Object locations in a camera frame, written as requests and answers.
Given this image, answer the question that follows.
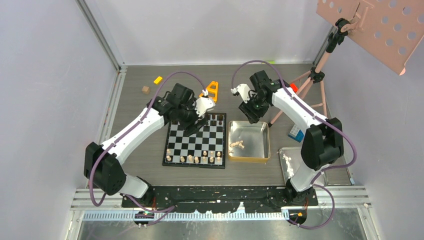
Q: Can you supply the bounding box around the gold tin box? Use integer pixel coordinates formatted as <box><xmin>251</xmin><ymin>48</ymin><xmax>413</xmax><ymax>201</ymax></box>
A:
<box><xmin>228</xmin><ymin>120</ymin><xmax>272</xmax><ymax>164</ymax></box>

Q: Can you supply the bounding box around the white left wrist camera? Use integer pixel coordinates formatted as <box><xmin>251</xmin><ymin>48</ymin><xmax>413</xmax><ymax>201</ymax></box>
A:
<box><xmin>194</xmin><ymin>95</ymin><xmax>216</xmax><ymax>118</ymax></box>

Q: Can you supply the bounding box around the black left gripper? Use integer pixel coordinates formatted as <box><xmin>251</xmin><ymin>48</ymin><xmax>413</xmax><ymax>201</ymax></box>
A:
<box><xmin>177</xmin><ymin>97</ymin><xmax>208</xmax><ymax>136</ymax></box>

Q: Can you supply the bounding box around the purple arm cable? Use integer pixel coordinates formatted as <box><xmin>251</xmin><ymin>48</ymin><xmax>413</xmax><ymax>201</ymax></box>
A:
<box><xmin>230</xmin><ymin>59</ymin><xmax>359</xmax><ymax>230</ymax></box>
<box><xmin>88</xmin><ymin>71</ymin><xmax>209</xmax><ymax>228</ymax></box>

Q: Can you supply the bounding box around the yellow rectangular block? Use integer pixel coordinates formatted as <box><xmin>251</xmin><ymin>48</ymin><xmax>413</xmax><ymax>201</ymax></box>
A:
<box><xmin>153</xmin><ymin>76</ymin><xmax>164</xmax><ymax>85</ymax></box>

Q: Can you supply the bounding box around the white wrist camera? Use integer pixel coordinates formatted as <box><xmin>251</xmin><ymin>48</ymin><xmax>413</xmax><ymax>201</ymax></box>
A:
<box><xmin>230</xmin><ymin>83</ymin><xmax>251</xmax><ymax>104</ymax></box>
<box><xmin>194</xmin><ymin>95</ymin><xmax>216</xmax><ymax>118</ymax></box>

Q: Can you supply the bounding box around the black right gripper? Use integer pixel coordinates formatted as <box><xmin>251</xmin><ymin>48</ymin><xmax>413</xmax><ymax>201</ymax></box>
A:
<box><xmin>238</xmin><ymin>92</ymin><xmax>269</xmax><ymax>125</ymax></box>

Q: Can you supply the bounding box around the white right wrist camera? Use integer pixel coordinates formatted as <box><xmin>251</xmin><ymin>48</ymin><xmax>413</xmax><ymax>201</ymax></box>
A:
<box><xmin>230</xmin><ymin>83</ymin><xmax>251</xmax><ymax>104</ymax></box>

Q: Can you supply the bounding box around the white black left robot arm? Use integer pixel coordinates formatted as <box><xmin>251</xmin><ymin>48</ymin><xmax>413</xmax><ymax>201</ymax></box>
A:
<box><xmin>83</xmin><ymin>83</ymin><xmax>215</xmax><ymax>207</ymax></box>

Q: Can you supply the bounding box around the small wooden cube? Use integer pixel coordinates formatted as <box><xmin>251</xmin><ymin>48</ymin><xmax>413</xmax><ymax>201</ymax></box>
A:
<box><xmin>141</xmin><ymin>86</ymin><xmax>151</xmax><ymax>95</ymax></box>

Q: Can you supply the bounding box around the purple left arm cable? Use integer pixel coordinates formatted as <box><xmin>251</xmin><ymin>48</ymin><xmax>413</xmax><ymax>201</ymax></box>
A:
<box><xmin>88</xmin><ymin>71</ymin><xmax>209</xmax><ymax>228</ymax></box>

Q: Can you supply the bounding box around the red block near stand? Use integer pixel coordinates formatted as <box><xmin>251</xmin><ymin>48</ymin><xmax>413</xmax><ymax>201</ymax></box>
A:
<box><xmin>289</xmin><ymin>83</ymin><xmax>298</xmax><ymax>93</ymax></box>

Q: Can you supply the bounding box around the orange triangular plastic frame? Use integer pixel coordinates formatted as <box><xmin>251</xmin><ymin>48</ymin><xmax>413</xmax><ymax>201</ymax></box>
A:
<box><xmin>206</xmin><ymin>81</ymin><xmax>219</xmax><ymax>103</ymax></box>

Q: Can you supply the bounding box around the blue box of bits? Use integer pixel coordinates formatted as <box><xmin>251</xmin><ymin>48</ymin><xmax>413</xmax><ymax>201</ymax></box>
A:
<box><xmin>288</xmin><ymin>124</ymin><xmax>305</xmax><ymax>143</ymax></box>

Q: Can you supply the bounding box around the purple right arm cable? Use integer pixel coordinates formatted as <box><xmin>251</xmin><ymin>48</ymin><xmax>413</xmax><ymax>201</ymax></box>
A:
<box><xmin>230</xmin><ymin>59</ymin><xmax>359</xmax><ymax>230</ymax></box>

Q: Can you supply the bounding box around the pink music stand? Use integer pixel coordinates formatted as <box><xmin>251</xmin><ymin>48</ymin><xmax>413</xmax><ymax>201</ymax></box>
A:
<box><xmin>266</xmin><ymin>0</ymin><xmax>424</xmax><ymax>129</ymax></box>

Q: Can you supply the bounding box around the silver tin lid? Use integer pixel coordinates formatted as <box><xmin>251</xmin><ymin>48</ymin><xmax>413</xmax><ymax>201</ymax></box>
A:
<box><xmin>278</xmin><ymin>147</ymin><xmax>328</xmax><ymax>192</ymax></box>

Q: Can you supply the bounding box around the black white chess board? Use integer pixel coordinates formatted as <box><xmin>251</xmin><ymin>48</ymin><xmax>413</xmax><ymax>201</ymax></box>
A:
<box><xmin>162</xmin><ymin>112</ymin><xmax>228</xmax><ymax>169</ymax></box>

